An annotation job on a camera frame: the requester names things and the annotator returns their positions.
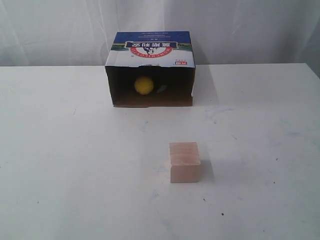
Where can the yellow tennis ball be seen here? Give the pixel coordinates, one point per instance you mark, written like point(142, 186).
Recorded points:
point(144, 85)

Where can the pink wooden block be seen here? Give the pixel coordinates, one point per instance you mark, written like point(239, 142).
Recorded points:
point(185, 163)

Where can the open cardboard milk box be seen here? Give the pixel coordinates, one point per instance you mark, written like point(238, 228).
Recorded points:
point(165, 56)

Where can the white backdrop curtain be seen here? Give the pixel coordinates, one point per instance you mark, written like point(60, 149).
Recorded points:
point(81, 32)

